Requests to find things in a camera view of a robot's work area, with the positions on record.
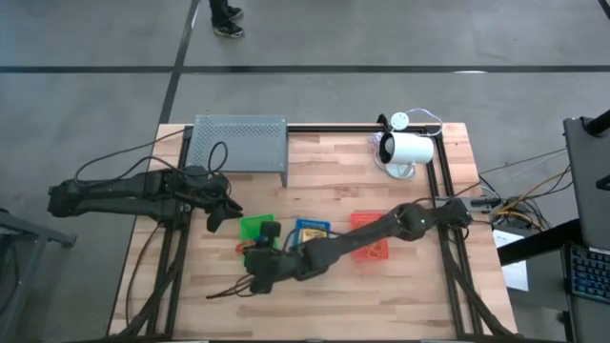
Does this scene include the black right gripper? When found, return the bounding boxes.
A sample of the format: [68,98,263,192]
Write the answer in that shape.
[244,221,297,294]

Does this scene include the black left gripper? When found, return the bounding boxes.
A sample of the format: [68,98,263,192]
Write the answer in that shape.
[183,164,245,234]

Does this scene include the green plastic basket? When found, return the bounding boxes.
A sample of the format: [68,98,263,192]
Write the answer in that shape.
[239,212,277,267]

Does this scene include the yellow green crayon box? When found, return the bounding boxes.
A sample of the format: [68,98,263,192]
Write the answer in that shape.
[298,227,330,243]

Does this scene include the blue plastic basket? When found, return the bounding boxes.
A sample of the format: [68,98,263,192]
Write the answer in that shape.
[284,217,333,252]

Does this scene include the orange plastic basket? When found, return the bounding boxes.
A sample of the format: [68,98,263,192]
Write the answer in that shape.
[350,212,390,263]

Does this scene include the yellow rubber band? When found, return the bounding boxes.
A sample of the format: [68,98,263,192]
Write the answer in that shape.
[362,240,388,258]

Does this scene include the black desk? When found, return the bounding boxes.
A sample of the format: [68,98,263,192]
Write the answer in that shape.
[498,217,583,267]

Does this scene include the grey perforated metal riser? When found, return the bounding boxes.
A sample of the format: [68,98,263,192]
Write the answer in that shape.
[184,113,290,189]

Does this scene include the person's black shoes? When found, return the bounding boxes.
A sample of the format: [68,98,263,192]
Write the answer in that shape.
[208,0,246,39]

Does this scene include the grey metal furniture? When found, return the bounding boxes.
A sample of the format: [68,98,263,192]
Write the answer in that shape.
[0,208,78,343]

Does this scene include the white paper sheet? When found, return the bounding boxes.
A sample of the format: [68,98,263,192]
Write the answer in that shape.
[493,229,530,293]

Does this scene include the black backlit keyboard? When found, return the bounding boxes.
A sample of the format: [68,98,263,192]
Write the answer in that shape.
[565,243,610,305]

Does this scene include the grey equipment stand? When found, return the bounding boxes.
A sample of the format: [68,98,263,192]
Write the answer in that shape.
[561,109,610,252]

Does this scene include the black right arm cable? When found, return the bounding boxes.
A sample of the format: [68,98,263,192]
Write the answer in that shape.
[205,274,261,300]

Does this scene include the black left wrist camera cable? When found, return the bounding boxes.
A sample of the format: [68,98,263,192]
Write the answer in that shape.
[207,140,230,180]

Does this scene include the brown cable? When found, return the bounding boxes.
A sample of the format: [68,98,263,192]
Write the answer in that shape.
[124,223,161,330]

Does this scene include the thin black cable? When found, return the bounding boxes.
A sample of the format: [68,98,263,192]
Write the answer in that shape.
[73,127,192,185]

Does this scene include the white security camera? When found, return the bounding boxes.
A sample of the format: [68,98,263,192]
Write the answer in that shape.
[378,131,436,181]

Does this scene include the white round mount plate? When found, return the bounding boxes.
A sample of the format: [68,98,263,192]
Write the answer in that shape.
[389,111,411,131]

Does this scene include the white camera on stand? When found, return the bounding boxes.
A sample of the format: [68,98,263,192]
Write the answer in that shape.
[366,107,444,169]

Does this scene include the yellow cable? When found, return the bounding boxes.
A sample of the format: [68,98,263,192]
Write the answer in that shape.
[495,167,573,225]

